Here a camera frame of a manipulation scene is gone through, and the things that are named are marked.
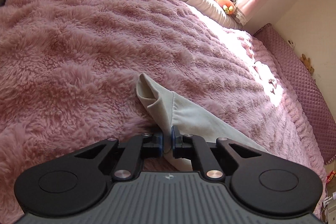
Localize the pink quilted headboard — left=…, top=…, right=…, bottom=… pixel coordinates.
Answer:
left=254, top=23, right=335, bottom=164

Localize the pink fluffy blanket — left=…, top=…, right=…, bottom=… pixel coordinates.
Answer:
left=1, top=0, right=326, bottom=223

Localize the orange plush toy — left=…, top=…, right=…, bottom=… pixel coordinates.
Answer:
left=214, top=0, right=235, bottom=15

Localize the brown plush toy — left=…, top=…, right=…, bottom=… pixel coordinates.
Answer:
left=299, top=54, right=314, bottom=75

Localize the light grey sweatshirt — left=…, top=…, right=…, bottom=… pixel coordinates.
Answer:
left=136, top=73, right=266, bottom=171

